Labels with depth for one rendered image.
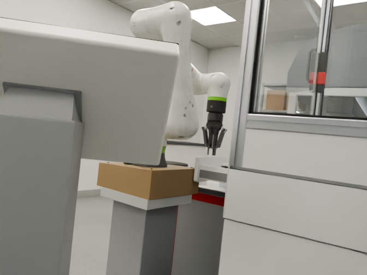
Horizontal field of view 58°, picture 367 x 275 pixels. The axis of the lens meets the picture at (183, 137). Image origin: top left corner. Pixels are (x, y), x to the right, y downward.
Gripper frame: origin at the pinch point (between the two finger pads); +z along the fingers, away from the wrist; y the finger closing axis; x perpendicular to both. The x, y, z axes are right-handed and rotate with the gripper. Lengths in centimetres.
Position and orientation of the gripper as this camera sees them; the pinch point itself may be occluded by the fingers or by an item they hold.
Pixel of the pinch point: (211, 155)
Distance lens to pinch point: 159.9
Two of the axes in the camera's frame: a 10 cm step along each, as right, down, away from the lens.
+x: -5.3, -0.5, -8.4
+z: -1.0, 9.9, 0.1
